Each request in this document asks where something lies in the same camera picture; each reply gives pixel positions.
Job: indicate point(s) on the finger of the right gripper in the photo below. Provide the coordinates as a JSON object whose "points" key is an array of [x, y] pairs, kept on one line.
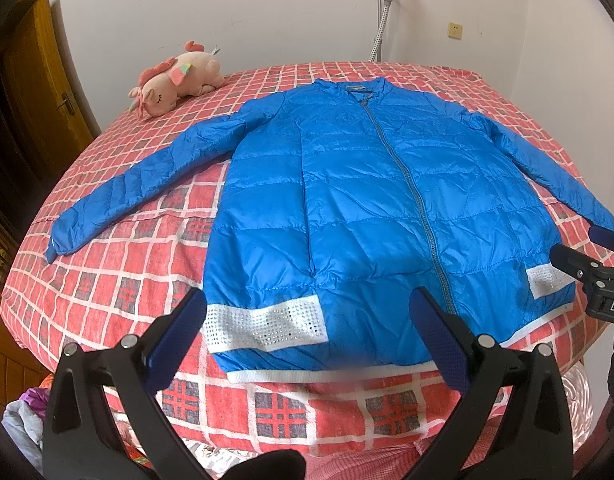
{"points": [[591, 273], [603, 237]]}

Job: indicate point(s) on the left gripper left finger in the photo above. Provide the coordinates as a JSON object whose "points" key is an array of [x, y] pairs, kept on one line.
{"points": [[81, 440]]}

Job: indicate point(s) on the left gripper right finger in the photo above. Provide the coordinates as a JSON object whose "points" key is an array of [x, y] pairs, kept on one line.
{"points": [[534, 438]]}

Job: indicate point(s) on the blue puffer jacket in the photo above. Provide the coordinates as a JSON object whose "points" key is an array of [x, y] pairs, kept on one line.
{"points": [[342, 198]]}

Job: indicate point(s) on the clothes pile on floor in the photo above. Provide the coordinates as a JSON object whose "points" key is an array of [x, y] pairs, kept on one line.
{"points": [[24, 421]]}

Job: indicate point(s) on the wooden door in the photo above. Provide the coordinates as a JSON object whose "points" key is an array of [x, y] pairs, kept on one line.
{"points": [[51, 130]]}

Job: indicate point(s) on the pink plush unicorn toy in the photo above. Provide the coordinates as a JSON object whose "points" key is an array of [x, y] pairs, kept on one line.
{"points": [[194, 72]]}

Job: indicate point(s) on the yellow wall socket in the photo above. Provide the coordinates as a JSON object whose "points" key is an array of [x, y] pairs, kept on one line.
{"points": [[454, 31]]}

